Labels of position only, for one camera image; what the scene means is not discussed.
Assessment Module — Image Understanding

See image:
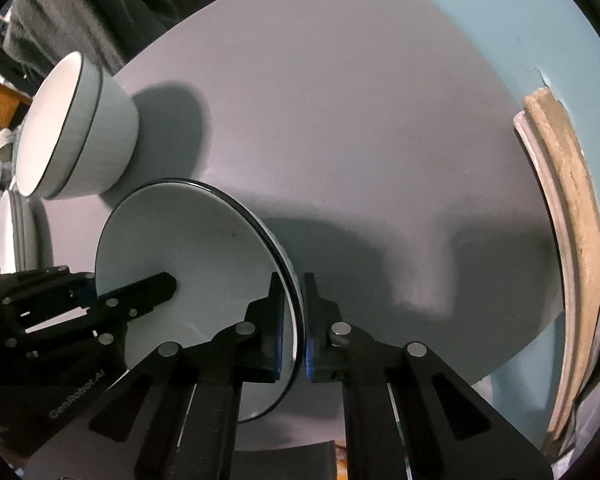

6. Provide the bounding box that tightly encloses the dark grey fleece blanket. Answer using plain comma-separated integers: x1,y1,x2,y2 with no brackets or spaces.
2,0,182,86

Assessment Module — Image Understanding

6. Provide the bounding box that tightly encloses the white bowl top corner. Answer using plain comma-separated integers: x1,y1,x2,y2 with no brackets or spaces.
95,179,306,422

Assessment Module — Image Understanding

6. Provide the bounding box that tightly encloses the white plate black rim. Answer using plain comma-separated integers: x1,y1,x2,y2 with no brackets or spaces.
0,190,38,274

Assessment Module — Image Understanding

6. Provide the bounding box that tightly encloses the large white bowl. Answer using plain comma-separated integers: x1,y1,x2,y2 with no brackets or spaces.
15,51,140,200

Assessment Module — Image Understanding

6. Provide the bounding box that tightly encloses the beige wooden frame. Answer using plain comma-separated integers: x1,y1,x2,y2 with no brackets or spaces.
514,87,600,456

